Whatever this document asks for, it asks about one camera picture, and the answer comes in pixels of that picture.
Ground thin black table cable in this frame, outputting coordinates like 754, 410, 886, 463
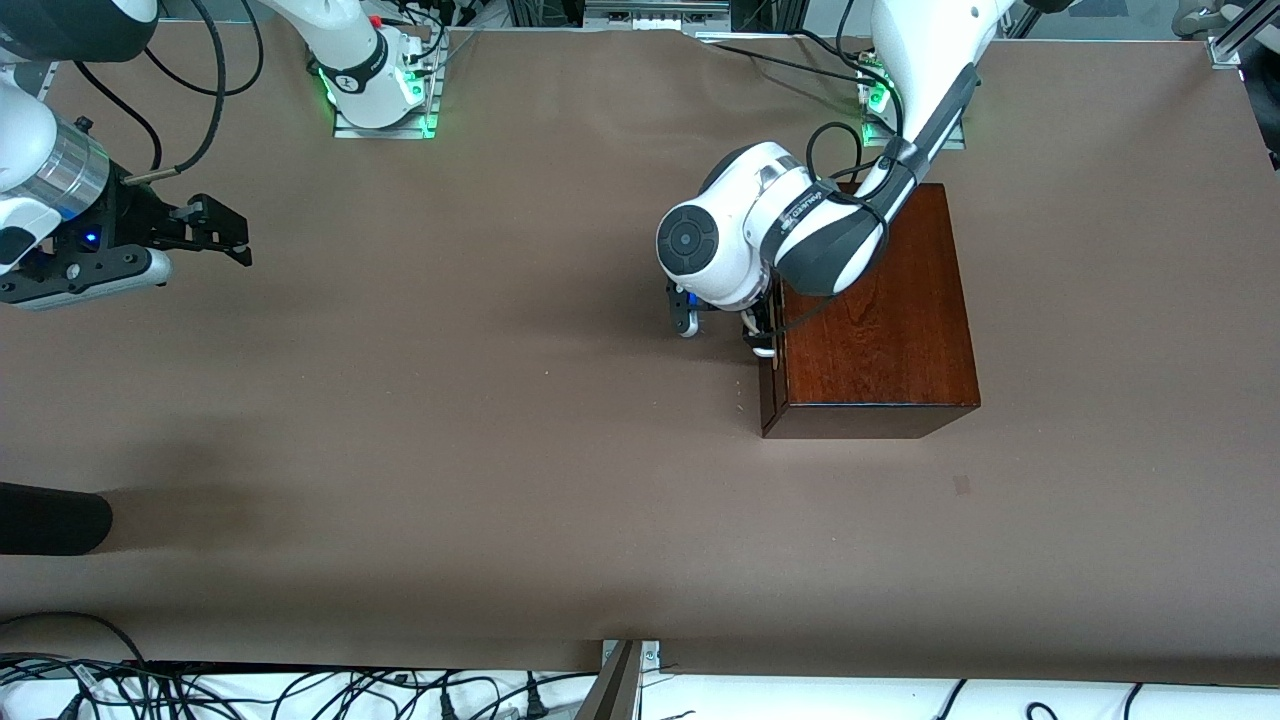
690, 30, 883, 87

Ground black cylinder object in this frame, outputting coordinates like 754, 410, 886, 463
0, 482, 114, 557

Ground aluminium frame extrusion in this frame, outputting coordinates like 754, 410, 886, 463
1205, 0, 1280, 69

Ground dark brown wooden drawer cabinet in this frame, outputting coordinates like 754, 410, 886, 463
757, 183, 982, 440

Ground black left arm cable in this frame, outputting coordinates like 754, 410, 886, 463
775, 122, 893, 339

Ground black equipment rack frame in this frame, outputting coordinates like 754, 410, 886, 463
505, 0, 801, 39

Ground light wood drawer white handle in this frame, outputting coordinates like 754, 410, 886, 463
748, 340, 789, 438

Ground dark aluminium frame post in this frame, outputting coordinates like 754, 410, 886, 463
575, 640, 661, 720

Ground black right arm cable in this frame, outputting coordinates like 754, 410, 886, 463
75, 0, 266, 183

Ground brown paper table cover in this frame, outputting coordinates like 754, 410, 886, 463
0, 22, 1280, 687

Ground tangled black floor cables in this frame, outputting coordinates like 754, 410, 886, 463
0, 612, 601, 720

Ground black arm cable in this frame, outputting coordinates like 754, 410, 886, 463
775, 122, 893, 339
75, 0, 266, 183

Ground aluminium arm base plate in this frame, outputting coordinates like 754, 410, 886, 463
333, 28, 442, 140
857, 45, 967, 150

